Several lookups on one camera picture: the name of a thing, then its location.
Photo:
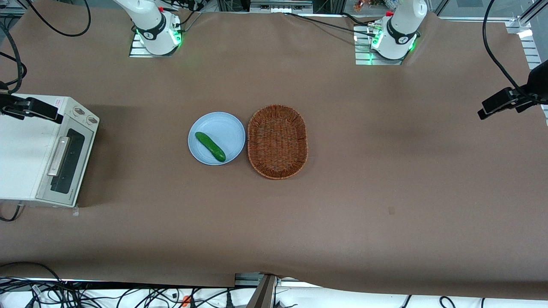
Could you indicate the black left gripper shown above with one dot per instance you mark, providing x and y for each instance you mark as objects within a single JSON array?
[{"x": 523, "y": 99}]

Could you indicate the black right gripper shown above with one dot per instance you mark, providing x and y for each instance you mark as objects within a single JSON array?
[{"x": 9, "y": 105}]

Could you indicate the toaster oven glass door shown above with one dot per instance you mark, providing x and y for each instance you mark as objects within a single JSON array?
[{"x": 70, "y": 171}]

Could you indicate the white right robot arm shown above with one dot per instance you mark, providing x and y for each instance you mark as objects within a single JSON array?
[{"x": 150, "y": 25}]

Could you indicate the white toaster oven body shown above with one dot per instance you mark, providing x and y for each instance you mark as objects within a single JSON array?
[{"x": 21, "y": 149}]

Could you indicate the round oven control knob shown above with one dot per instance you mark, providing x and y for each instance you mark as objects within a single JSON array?
[
  {"x": 91, "y": 120},
  {"x": 78, "y": 111}
]

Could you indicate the pink warning sticker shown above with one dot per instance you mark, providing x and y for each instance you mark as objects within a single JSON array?
[{"x": 60, "y": 102}]

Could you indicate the brown table cover sheet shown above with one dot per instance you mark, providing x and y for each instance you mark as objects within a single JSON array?
[{"x": 385, "y": 171}]

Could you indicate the green cucumber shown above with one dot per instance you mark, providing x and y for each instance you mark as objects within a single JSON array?
[{"x": 209, "y": 146}]

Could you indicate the light blue plate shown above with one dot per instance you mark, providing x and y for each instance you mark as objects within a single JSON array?
[{"x": 222, "y": 128}]

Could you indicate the brown wicker basket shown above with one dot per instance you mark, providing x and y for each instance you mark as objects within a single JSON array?
[{"x": 277, "y": 142}]

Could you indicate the grey metal equipment box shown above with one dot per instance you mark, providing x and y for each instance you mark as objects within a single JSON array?
[{"x": 278, "y": 6}]

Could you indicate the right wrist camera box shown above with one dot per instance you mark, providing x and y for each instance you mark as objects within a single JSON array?
[{"x": 43, "y": 109}]

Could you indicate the aluminium frame rail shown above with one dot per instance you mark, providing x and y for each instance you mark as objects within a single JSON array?
[{"x": 531, "y": 51}]

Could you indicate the aluminium corner bracket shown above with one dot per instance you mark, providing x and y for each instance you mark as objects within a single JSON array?
[{"x": 516, "y": 26}]

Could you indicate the aluminium table edge bracket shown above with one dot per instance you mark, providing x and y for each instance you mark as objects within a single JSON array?
[{"x": 246, "y": 280}]

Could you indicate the aluminium camera post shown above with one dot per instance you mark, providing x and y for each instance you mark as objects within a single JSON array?
[{"x": 263, "y": 295}]

